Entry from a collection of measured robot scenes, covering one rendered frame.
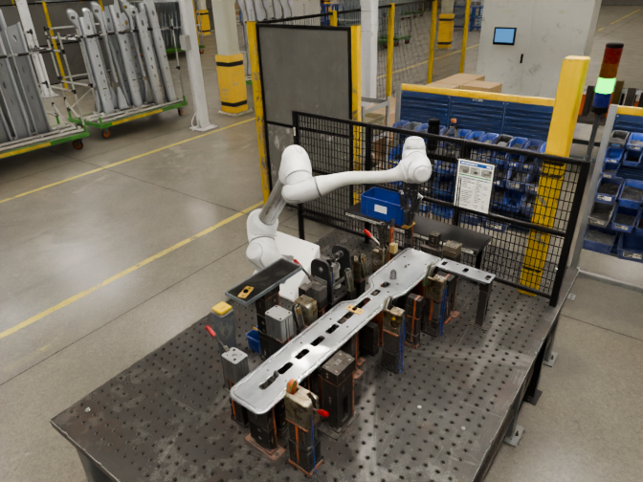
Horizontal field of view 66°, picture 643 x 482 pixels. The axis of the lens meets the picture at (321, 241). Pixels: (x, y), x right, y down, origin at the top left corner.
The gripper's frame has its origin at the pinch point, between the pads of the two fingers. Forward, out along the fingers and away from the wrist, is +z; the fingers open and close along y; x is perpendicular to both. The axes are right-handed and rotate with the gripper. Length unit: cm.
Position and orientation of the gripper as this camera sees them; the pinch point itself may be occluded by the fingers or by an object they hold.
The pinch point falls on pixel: (409, 218)
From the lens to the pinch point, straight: 250.0
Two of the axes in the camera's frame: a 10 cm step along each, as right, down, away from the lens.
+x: 6.2, -3.8, 6.8
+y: 7.8, 2.8, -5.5
